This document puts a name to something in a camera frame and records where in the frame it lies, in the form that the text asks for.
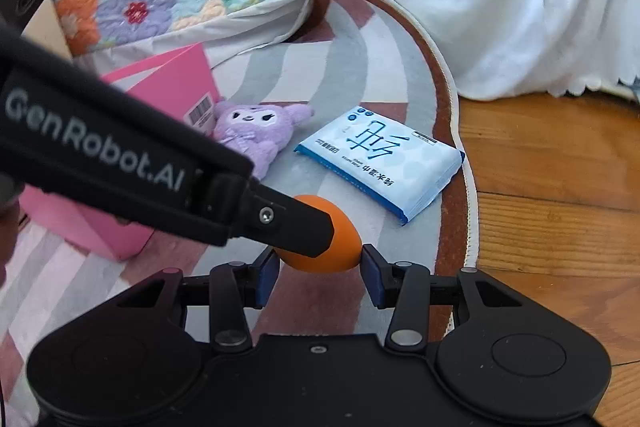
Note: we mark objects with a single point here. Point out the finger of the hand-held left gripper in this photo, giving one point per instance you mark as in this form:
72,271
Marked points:
290,227

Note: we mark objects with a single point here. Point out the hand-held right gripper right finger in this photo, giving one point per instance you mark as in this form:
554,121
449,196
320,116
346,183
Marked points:
372,277

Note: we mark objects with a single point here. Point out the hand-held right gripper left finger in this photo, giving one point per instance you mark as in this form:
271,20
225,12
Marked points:
266,279

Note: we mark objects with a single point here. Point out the orange ball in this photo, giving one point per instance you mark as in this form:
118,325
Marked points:
345,239

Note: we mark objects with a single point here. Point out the pink cardboard box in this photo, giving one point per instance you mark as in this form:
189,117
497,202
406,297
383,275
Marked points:
165,77

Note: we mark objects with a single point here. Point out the purple plush toy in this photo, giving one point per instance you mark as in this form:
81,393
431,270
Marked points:
255,132

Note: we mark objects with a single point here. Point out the blue tissue packet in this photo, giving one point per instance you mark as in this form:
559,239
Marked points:
385,157

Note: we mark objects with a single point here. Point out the beige cabinet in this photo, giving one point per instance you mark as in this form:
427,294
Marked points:
47,27

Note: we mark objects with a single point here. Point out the striped rug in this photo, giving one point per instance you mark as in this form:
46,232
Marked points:
350,72

